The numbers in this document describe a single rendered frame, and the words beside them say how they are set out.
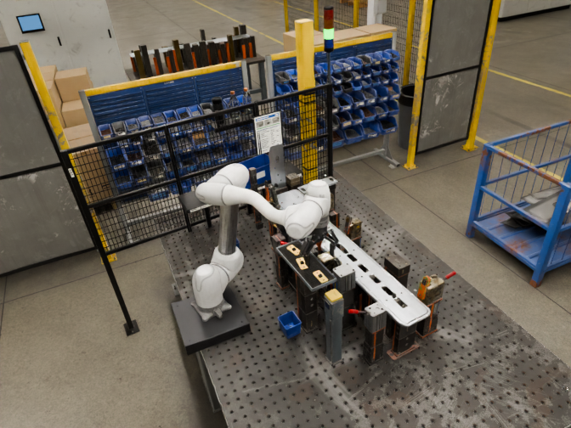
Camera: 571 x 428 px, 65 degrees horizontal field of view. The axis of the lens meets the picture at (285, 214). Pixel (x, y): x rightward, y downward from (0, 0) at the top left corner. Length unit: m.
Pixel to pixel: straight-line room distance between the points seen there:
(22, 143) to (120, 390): 2.00
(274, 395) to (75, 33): 7.33
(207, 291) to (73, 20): 6.73
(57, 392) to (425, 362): 2.46
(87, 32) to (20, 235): 4.96
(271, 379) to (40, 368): 2.01
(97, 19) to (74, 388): 6.40
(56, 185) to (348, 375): 2.87
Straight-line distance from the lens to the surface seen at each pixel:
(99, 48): 8.72
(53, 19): 8.63
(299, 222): 1.72
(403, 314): 2.25
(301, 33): 3.28
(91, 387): 3.57
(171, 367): 3.45
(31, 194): 4.21
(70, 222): 4.37
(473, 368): 2.51
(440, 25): 5.11
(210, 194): 2.14
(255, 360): 2.46
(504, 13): 13.05
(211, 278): 2.48
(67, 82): 6.62
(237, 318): 2.58
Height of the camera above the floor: 2.63
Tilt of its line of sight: 34 degrees down
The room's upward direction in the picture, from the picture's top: 5 degrees counter-clockwise
